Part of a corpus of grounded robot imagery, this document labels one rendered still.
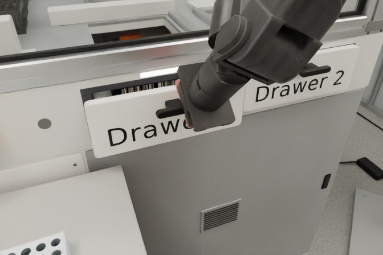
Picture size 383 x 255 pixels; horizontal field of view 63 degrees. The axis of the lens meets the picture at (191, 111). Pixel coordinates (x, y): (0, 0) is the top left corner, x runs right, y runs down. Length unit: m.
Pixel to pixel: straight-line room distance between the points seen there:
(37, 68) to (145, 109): 0.18
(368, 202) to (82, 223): 1.40
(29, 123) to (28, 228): 0.17
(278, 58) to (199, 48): 0.29
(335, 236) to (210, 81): 1.28
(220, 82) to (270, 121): 0.42
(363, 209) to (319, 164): 0.72
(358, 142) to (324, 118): 1.27
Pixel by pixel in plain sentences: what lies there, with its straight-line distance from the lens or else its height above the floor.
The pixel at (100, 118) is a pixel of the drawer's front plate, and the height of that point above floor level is 0.90.
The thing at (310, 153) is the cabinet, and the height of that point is 0.61.
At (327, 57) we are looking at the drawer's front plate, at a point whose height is 0.91.
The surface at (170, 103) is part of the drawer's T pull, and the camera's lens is 0.54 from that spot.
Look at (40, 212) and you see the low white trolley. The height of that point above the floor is 0.76.
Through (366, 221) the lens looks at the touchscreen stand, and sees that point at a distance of 1.65.
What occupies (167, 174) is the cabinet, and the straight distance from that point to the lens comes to 0.74.
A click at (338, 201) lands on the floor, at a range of 1.73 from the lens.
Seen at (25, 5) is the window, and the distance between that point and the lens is 0.54.
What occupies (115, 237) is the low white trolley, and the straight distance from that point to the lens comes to 0.54.
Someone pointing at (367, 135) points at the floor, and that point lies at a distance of 2.25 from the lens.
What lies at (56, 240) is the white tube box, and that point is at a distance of 0.52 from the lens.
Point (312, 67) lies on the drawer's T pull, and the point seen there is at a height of 0.91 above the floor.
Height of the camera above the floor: 1.19
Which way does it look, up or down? 33 degrees down
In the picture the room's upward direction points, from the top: straight up
